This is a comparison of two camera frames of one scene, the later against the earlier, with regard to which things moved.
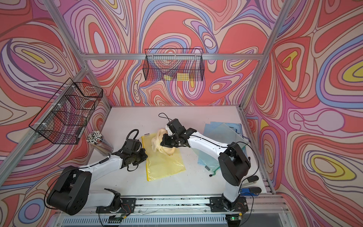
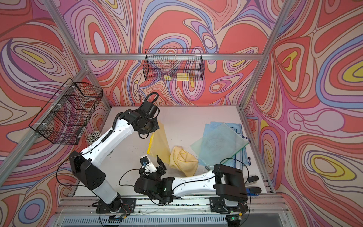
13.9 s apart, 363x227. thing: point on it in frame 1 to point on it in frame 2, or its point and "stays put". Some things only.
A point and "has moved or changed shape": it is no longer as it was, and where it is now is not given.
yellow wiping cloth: x=156 y=141 to x=183 y=161
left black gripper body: x=138 y=157 to x=151 y=126
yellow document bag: x=159 y=164 has moved or changed shape
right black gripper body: x=171 y=141 to x=154 y=176
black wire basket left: x=64 y=118 stays put
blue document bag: x=209 y=127 stays put
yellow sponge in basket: x=180 y=76 stays put
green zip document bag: x=220 y=134 stays put
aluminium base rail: x=265 y=212 stays put
